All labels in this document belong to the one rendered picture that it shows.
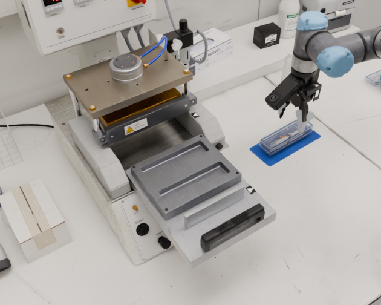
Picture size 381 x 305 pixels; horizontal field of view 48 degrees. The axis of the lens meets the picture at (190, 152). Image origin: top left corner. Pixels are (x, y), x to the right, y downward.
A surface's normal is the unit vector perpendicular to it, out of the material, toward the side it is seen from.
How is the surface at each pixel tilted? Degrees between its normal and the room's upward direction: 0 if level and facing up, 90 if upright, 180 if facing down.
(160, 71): 0
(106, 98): 0
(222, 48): 87
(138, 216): 65
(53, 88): 90
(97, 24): 90
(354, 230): 0
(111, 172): 41
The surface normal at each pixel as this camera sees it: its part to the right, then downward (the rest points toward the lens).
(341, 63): 0.28, 0.67
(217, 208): 0.54, 0.58
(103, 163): -0.03, -0.71
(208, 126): 0.33, -0.16
